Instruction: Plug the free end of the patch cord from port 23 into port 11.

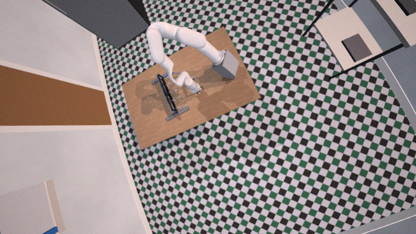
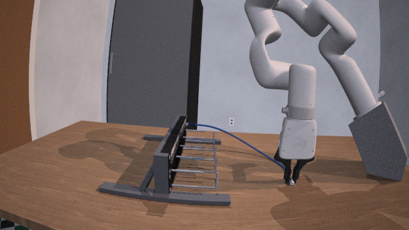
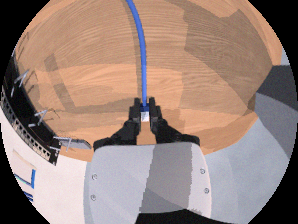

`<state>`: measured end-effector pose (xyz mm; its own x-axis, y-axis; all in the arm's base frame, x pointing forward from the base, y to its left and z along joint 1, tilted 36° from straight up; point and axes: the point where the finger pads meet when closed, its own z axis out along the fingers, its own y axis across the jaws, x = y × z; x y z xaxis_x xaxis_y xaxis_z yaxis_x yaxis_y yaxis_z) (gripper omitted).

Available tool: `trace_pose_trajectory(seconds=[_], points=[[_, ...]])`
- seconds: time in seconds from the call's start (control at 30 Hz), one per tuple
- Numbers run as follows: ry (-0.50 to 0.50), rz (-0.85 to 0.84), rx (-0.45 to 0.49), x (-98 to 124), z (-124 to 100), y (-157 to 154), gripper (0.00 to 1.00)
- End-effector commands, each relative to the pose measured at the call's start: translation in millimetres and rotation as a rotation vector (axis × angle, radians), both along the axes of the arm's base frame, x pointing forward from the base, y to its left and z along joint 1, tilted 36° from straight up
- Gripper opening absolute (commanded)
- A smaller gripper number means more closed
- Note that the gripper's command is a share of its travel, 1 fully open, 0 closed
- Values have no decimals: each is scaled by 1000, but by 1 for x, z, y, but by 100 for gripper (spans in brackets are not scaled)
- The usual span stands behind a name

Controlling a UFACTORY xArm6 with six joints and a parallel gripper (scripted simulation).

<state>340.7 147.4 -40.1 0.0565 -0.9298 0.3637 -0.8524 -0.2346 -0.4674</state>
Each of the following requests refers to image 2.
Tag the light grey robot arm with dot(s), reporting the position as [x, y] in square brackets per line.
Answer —
[301, 78]

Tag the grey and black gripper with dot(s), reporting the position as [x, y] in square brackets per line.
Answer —
[297, 141]

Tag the white network cable plug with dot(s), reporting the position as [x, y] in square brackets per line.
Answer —
[291, 182]

